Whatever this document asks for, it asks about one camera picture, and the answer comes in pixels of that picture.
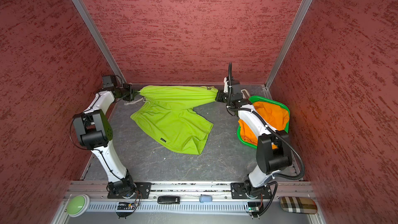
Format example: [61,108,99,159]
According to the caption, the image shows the lime green shorts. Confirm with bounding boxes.
[131,86,218,155]

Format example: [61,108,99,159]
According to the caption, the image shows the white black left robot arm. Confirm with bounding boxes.
[72,83,138,199]

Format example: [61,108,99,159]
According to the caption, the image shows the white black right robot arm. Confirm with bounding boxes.
[216,90,298,197]

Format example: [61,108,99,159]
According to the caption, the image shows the orange shorts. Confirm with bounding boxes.
[238,101,290,149]

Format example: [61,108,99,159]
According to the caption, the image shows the cream desk calculator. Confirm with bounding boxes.
[241,89,251,99]

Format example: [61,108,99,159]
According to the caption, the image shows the green plastic laundry basket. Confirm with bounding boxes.
[237,95,291,149]

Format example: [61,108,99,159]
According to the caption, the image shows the light blue small object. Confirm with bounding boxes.
[199,195,212,203]

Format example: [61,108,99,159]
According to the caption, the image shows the right circuit board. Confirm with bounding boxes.
[247,202,263,213]

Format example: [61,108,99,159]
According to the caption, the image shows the circuit board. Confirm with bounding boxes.
[247,202,263,213]
[117,202,136,211]

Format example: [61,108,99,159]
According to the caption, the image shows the black usb device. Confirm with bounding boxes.
[157,196,180,205]

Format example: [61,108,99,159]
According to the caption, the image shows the left circuit board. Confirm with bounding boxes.
[117,202,136,211]

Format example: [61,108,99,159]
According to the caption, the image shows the green round push button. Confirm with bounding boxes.
[66,194,91,217]

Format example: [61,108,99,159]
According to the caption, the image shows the plaid patterned case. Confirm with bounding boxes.
[280,196,318,215]

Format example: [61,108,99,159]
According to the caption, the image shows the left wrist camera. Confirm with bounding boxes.
[102,75,118,89]

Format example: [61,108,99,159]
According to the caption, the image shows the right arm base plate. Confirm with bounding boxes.
[230,180,272,200]

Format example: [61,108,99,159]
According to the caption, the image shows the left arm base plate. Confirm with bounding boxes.
[107,182,152,200]

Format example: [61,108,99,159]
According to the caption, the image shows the black corrugated cable conduit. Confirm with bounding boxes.
[227,62,306,181]

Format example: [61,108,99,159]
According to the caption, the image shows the left aluminium corner post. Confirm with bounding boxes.
[72,0,126,83]

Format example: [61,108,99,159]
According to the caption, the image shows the aluminium corner post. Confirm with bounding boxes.
[72,0,126,83]
[265,0,313,92]

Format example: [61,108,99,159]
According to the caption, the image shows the aluminium front rail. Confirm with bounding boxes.
[59,180,317,215]

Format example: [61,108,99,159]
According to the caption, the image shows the right aluminium corner post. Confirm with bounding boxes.
[265,0,313,92]

